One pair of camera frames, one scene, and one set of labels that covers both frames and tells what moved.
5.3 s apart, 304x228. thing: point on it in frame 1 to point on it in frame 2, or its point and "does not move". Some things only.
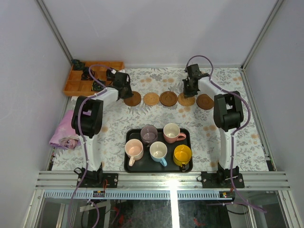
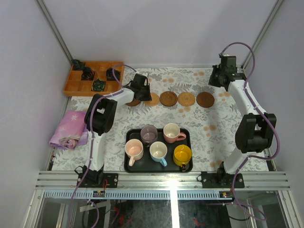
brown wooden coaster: (168, 99) does not move
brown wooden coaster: (134, 100) does not move
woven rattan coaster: (151, 99) does not move
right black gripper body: (187, 90) to (215, 78)
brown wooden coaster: (204, 101) does not move
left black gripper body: (126, 91) to (144, 95)
